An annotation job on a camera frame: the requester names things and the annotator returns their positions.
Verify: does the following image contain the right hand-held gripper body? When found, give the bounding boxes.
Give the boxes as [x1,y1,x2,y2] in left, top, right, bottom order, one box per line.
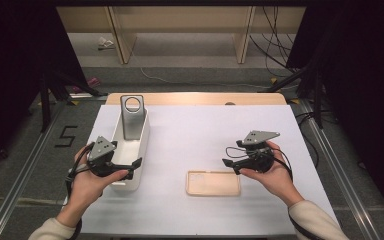
[234,130,281,175]

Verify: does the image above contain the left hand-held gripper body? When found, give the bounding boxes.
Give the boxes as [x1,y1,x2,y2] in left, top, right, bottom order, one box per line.
[88,135,130,177]

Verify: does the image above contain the white plastic storage box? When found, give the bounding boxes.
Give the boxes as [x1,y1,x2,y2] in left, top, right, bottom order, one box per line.
[108,106,151,192]

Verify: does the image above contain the peach phone case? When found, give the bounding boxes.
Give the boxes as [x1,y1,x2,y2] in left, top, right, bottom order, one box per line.
[185,170,242,198]

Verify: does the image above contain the person's right hand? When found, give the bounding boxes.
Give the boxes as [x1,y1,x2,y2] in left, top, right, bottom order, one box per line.
[239,140,305,209]

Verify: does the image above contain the person's left hand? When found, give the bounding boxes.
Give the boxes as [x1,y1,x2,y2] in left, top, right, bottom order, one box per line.
[56,146,131,229]

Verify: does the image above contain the white table mat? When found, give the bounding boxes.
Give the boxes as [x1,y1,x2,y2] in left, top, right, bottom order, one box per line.
[63,104,341,236]

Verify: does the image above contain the light wooden table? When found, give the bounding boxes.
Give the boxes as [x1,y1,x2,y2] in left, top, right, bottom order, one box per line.
[105,92,288,107]

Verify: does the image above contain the pink object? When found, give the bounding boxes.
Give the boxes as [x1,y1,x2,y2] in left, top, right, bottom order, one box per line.
[71,76,101,95]

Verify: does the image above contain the crumpled white paper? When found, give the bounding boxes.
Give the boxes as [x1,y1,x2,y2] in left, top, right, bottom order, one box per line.
[97,36,115,51]

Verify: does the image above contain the black curtain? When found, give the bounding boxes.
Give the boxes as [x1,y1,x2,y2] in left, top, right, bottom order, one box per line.
[285,0,384,229]
[0,0,88,176]

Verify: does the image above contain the beige wooden desk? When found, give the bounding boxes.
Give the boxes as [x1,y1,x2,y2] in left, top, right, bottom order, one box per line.
[55,5,307,65]

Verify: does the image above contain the right hand-held gripper thin wire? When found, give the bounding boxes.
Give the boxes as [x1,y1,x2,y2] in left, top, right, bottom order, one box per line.
[225,146,248,160]

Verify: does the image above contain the right hand-held gripper black cable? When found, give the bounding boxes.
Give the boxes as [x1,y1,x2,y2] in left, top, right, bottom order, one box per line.
[272,147,295,184]

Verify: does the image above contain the hand-held gripper black cable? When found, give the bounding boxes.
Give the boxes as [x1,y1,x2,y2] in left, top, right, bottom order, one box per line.
[272,147,295,184]
[64,142,96,240]

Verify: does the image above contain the left hand-held gripper black cable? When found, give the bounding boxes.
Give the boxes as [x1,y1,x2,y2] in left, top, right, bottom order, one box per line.
[64,142,96,240]

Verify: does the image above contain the black cable beside table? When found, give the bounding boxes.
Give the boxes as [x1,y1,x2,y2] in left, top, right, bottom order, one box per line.
[294,109,322,169]

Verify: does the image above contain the metal floor rail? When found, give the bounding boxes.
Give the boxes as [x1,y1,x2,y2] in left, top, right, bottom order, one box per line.
[0,99,68,240]
[297,98,382,240]

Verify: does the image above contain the black floor cables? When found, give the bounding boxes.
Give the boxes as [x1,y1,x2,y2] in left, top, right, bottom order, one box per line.
[248,5,302,78]

